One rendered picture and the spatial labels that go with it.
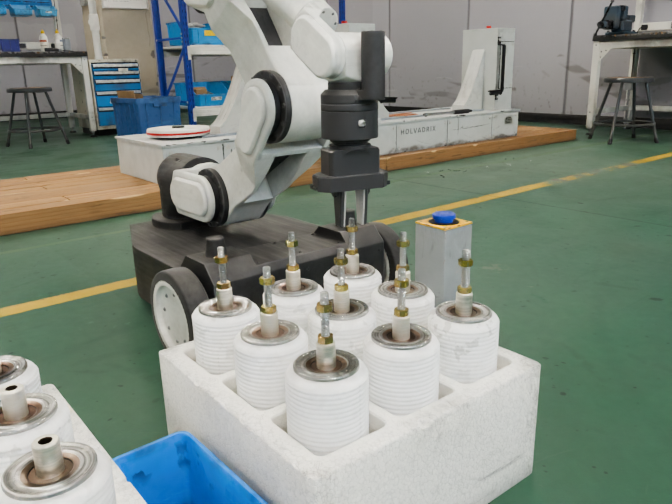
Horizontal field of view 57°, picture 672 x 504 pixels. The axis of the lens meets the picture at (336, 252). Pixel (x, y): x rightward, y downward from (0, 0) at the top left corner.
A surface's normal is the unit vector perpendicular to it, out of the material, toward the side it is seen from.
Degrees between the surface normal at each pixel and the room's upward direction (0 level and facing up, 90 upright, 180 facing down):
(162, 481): 88
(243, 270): 45
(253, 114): 90
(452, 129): 90
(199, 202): 90
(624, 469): 0
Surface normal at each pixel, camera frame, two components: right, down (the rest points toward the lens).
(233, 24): -0.56, 0.57
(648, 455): -0.02, -0.96
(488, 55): -0.77, 0.20
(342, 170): 0.39, 0.26
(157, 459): 0.64, 0.18
